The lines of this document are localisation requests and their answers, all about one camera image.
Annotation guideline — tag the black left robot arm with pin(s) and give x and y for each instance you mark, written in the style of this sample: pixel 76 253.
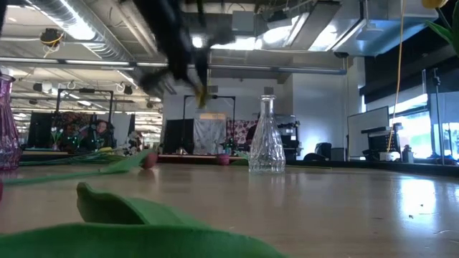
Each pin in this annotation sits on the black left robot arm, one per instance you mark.
pixel 168 28

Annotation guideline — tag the clear glass vase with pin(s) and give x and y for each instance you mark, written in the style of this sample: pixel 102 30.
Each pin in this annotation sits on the clear glass vase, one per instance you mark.
pixel 267 150

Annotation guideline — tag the purple glass vase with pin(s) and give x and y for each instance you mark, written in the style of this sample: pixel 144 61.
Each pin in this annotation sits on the purple glass vase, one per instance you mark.
pixel 9 143

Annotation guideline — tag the silver ceiling pipe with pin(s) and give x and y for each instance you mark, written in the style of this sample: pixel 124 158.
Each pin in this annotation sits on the silver ceiling pipe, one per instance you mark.
pixel 251 68

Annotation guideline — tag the grey hanging cloth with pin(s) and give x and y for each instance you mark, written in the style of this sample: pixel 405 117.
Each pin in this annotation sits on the grey hanging cloth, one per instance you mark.
pixel 209 136

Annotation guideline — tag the pink patterned cloth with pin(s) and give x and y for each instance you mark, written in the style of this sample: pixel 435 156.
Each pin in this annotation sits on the pink patterned cloth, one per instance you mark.
pixel 240 130

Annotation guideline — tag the person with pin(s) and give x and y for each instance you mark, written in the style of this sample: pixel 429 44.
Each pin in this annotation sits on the person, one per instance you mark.
pixel 101 127

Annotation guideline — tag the black office chair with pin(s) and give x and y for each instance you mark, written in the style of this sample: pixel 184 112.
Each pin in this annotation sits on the black office chair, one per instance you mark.
pixel 322 150

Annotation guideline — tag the white board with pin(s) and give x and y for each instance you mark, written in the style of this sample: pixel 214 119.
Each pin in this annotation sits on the white board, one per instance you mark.
pixel 365 122

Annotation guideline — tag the small dark bottle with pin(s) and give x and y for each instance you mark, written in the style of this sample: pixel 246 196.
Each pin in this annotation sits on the small dark bottle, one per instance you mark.
pixel 407 156

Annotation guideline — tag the black stand pole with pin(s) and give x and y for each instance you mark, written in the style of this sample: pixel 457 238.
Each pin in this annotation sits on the black stand pole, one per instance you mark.
pixel 438 118

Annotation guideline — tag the black background station frame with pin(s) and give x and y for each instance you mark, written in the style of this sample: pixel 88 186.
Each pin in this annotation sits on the black background station frame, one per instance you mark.
pixel 209 96

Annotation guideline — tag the silver ribbed air duct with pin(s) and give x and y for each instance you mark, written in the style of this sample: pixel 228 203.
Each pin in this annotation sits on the silver ribbed air duct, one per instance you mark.
pixel 89 32

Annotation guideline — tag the large flat silver duct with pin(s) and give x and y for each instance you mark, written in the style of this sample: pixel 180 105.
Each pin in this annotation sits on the large flat silver duct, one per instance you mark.
pixel 358 32

